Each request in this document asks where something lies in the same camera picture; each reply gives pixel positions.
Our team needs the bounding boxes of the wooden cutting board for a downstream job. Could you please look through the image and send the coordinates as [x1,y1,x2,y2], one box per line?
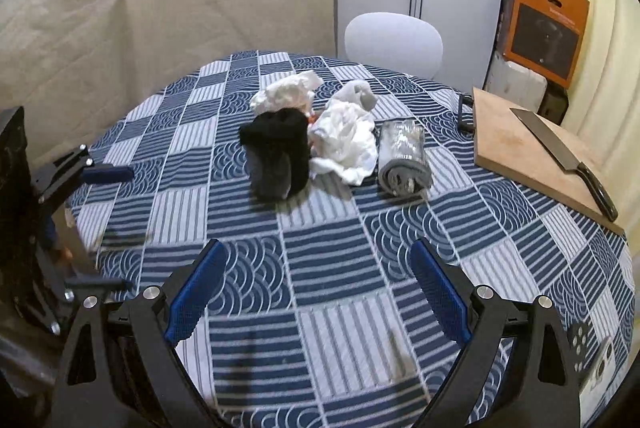
[473,88,624,235]

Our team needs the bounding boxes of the white tissue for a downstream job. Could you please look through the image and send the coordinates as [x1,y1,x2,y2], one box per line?
[308,99,378,186]

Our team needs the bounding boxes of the black perforated metal bracket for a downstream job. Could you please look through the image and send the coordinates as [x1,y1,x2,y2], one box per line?
[567,322,589,374]

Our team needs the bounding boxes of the white styrofoam box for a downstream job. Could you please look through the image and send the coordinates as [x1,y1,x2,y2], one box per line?
[484,53,548,113]

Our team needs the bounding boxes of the white paper towel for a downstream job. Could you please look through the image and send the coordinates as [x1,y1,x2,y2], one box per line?
[250,70,323,117]

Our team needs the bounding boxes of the white grey sock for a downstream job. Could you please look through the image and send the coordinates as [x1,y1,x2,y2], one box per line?
[332,80,378,111]

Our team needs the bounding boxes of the black box beside styrofoam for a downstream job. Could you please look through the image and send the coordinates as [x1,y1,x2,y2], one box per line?
[537,83,568,125]

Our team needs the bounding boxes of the grey cloth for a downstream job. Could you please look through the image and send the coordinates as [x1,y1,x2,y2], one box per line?
[378,119,433,197]

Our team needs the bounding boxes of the white chair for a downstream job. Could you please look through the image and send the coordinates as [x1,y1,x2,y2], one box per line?
[344,12,444,80]

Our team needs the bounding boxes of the black sock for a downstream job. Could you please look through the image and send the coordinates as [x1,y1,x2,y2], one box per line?
[239,108,310,201]

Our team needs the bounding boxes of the cream curtain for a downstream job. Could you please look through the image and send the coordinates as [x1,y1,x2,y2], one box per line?
[563,0,639,243]

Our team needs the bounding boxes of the orange appliance cardboard box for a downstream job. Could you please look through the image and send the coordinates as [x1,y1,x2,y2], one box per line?
[496,0,589,88]

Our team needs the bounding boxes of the kitchen cleaver knife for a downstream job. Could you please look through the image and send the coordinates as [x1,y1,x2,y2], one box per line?
[511,108,618,222]

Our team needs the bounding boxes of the blue patterned tablecloth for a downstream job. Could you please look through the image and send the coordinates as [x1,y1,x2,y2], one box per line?
[68,50,634,427]

